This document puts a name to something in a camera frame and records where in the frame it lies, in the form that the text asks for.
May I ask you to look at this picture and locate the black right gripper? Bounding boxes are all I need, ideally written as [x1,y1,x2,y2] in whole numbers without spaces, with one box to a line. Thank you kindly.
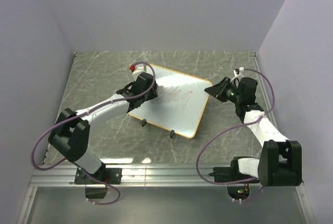
[204,77,242,105]

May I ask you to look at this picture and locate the yellow framed whiteboard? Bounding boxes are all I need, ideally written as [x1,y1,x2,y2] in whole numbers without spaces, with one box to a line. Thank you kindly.
[129,64,212,139]

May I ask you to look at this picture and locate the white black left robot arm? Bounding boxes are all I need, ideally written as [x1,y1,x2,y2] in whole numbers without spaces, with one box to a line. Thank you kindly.
[48,71,158,183]

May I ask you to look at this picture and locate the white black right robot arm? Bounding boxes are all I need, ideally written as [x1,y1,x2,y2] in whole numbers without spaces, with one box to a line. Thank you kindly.
[205,77,302,186]

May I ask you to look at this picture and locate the black left whiteboard foot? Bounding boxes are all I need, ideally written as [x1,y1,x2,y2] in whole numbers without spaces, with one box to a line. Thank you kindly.
[141,119,147,127]

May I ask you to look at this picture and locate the black whiteboard foot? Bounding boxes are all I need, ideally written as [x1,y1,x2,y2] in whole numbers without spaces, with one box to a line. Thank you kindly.
[141,119,147,127]
[170,130,175,139]

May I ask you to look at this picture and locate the black right whiteboard foot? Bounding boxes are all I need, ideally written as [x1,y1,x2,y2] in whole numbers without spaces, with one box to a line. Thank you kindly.
[170,130,175,139]

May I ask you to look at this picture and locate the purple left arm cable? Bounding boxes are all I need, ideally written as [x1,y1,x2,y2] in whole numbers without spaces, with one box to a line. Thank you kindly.
[31,61,157,205]

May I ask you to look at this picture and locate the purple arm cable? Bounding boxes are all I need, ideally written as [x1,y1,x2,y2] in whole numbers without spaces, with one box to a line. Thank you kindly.
[31,61,157,205]
[195,67,275,203]

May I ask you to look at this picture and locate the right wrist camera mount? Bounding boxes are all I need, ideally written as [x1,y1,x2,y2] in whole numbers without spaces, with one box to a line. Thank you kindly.
[233,67,245,79]

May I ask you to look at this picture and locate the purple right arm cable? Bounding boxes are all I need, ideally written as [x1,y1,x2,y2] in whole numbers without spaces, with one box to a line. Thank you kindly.
[195,67,275,203]

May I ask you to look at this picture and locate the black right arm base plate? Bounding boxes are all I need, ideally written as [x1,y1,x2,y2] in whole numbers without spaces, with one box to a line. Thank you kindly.
[208,167,234,183]

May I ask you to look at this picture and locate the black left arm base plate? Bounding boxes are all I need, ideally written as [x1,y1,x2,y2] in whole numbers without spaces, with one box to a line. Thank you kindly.
[74,168,122,184]

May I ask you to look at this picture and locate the aluminium mounting rail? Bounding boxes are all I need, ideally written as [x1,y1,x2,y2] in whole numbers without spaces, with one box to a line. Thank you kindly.
[28,163,304,189]

